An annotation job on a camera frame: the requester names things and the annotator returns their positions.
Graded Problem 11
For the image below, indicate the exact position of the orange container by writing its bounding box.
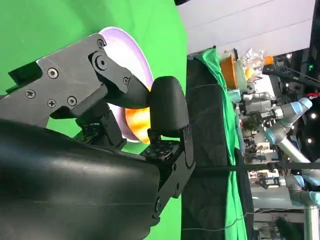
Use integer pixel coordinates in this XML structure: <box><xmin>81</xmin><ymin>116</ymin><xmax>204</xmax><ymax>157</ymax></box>
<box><xmin>219</xmin><ymin>56</ymin><xmax>238</xmax><ymax>90</ymax></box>

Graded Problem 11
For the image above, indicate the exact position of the dark green plant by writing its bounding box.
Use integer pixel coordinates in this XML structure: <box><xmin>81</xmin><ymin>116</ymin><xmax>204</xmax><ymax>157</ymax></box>
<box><xmin>273</xmin><ymin>216</ymin><xmax>301</xmax><ymax>240</ymax></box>

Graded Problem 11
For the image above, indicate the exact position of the black metal beam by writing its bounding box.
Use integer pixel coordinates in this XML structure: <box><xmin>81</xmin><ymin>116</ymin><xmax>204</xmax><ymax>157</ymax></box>
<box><xmin>262</xmin><ymin>64</ymin><xmax>320</xmax><ymax>85</ymax></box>

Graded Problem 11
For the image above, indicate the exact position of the green table cloth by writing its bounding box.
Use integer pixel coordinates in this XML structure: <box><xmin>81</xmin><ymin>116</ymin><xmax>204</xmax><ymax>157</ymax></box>
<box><xmin>0</xmin><ymin>0</ymin><xmax>190</xmax><ymax>240</ymax></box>

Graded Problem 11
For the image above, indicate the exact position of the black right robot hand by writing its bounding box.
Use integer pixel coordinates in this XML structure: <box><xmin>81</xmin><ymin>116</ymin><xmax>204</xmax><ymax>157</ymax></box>
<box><xmin>0</xmin><ymin>33</ymin><xmax>197</xmax><ymax>240</ymax></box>

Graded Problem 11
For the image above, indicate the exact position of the lilac plate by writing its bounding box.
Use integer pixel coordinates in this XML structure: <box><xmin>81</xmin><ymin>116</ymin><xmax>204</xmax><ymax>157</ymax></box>
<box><xmin>98</xmin><ymin>26</ymin><xmax>155</xmax><ymax>143</ymax></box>

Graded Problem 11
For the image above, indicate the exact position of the green draped cloth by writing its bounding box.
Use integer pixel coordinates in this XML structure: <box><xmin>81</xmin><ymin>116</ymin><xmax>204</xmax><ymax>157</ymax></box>
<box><xmin>197</xmin><ymin>47</ymin><xmax>248</xmax><ymax>240</ymax></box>

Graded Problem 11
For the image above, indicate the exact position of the black backdrop cloth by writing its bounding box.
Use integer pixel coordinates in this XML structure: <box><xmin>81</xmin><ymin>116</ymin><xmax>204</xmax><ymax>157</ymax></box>
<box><xmin>180</xmin><ymin>47</ymin><xmax>255</xmax><ymax>240</ymax></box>

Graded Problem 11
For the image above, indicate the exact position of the crumpled clear plastic bag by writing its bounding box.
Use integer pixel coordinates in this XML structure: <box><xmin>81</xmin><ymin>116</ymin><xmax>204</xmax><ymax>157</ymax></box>
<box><xmin>239</xmin><ymin>48</ymin><xmax>267</xmax><ymax>81</ymax></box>

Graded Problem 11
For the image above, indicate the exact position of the black strap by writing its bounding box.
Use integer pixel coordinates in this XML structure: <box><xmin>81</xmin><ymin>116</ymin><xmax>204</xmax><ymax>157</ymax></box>
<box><xmin>194</xmin><ymin>162</ymin><xmax>320</xmax><ymax>172</ymax></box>

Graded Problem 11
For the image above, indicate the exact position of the thin white cable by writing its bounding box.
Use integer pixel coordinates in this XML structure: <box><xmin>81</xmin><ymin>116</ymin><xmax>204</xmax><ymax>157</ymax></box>
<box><xmin>181</xmin><ymin>211</ymin><xmax>251</xmax><ymax>232</ymax></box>

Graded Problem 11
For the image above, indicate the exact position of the pale translucent dish stack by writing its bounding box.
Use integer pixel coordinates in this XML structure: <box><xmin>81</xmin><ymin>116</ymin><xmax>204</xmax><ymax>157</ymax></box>
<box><xmin>234</xmin><ymin>59</ymin><xmax>248</xmax><ymax>88</ymax></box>

